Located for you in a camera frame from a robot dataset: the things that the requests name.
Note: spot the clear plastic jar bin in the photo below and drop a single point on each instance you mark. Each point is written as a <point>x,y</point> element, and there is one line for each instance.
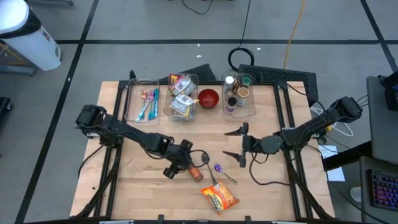
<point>250,109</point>

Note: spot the blue toothbrush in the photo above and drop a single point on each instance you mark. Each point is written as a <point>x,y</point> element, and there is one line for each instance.
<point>141,113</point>

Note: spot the green oregano spice jar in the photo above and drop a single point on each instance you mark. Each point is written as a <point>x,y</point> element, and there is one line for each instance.
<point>246,81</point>

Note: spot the black metal table frame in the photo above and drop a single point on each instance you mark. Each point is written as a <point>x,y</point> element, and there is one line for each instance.
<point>112,199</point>

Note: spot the white trash can black bag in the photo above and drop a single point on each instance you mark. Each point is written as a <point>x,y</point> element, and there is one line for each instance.
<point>28,37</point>

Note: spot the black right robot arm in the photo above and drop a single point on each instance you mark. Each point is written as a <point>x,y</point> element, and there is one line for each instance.
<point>311,127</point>

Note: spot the purple label spice jar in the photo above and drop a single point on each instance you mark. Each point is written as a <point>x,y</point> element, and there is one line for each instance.
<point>231,102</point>

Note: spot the green metallic spoon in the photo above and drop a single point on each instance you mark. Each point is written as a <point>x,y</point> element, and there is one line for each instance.
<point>218,168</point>

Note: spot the red bowl black outside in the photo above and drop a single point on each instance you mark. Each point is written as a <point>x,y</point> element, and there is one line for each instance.
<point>208,98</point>

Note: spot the clear plastic utensil bin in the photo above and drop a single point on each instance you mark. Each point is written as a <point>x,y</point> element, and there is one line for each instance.
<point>133,105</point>

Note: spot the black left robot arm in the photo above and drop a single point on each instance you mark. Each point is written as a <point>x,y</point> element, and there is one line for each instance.
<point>130,135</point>

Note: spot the backlit black keyboard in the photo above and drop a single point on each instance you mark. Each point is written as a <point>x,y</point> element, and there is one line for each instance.
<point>384,189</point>

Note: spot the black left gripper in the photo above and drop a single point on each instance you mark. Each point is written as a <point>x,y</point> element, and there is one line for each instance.
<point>178,154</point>

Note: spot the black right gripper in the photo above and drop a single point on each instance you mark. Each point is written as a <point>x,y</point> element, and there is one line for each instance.
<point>252,144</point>

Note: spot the dark metal spoon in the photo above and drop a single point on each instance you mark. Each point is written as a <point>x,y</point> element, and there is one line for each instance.
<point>205,158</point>

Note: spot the green ramen packet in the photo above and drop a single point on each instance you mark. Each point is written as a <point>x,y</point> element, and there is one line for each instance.
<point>185,85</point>

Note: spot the orange chicken ramen packet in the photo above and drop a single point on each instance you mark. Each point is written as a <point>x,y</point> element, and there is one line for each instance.
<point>219,196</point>

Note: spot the yellow ramen packet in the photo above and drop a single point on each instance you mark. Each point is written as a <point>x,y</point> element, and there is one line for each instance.
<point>183,105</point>

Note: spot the orange spice jar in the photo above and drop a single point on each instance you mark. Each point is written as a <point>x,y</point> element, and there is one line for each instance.
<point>196,175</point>

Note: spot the grey desk top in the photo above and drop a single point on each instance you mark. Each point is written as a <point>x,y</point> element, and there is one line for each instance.
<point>382,124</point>

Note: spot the black desk device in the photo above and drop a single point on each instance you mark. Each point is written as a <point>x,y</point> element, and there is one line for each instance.
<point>392,91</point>

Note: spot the dark grey desk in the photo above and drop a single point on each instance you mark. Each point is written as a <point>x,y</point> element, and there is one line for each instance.
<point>364,193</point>

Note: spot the glass jar tan lid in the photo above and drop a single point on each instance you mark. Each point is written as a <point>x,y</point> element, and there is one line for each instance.
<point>243,92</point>

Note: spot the black floor object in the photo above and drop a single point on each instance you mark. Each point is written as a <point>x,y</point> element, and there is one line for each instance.
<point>4,104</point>

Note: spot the iridescent metal spoon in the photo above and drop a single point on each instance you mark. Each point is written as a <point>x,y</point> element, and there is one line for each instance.
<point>150,95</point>

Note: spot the white computer mouse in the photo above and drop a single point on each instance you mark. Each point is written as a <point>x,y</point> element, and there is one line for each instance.
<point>356,194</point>

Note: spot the grey metal base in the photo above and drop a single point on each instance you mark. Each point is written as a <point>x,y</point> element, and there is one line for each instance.
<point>49,2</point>

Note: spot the bagel seasoning jar white cap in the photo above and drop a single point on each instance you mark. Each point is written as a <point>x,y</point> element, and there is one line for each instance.
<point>229,81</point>

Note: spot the white paper sheet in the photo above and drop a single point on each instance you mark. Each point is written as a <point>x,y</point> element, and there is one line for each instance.
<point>335,175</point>

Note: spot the clear plastic packet bin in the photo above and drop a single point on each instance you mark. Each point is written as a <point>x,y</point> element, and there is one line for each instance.
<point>166,105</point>

